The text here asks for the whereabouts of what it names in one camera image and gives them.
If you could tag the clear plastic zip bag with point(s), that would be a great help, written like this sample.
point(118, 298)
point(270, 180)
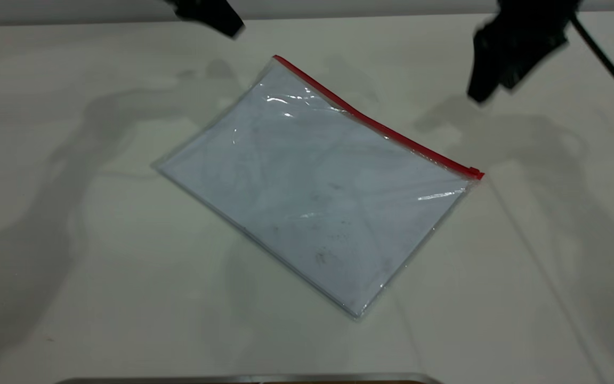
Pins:
point(317, 186)

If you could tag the red zipper slider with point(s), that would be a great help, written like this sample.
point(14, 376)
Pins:
point(475, 173)

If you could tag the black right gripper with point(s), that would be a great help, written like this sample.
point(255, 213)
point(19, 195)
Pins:
point(531, 26)

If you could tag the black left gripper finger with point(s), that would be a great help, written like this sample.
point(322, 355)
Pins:
point(213, 15)

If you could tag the grey metal bar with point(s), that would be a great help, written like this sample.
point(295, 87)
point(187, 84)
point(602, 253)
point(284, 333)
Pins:
point(243, 379)

